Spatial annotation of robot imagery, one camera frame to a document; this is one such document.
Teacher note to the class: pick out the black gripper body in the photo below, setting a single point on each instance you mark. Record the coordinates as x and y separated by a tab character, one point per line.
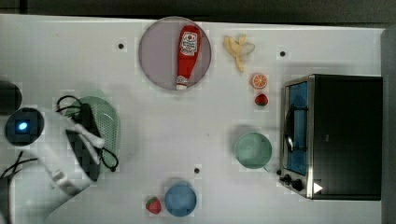
86	142

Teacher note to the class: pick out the black cup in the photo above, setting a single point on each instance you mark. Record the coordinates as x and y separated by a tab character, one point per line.
10	98

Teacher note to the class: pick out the grey round plate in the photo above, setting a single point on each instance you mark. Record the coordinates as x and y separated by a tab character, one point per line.
157	53

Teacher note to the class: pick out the red strawberry near bowl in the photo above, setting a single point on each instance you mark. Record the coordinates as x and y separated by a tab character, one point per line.
154	206

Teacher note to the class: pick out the blue bowl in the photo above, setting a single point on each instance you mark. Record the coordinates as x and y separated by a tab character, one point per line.
180	200

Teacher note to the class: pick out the black toaster oven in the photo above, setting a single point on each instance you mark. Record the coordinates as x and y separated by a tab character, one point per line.
331	137

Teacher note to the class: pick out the green mug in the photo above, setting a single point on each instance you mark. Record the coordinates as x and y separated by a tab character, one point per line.
253	150

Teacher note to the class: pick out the red ketchup bottle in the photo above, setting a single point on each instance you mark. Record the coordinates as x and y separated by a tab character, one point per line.
189	45

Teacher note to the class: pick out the peeled banana toy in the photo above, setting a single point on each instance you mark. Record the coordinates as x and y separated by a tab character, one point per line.
239	49

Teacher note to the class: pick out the green plastic strainer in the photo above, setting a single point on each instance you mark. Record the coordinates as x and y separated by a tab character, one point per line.
107	121

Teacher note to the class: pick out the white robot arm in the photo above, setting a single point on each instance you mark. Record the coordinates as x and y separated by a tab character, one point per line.
67	162

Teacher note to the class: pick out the red strawberry near oven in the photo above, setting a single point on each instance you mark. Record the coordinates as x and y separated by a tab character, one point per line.
261	100

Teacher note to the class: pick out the orange slice toy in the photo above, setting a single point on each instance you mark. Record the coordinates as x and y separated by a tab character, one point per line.
258	81

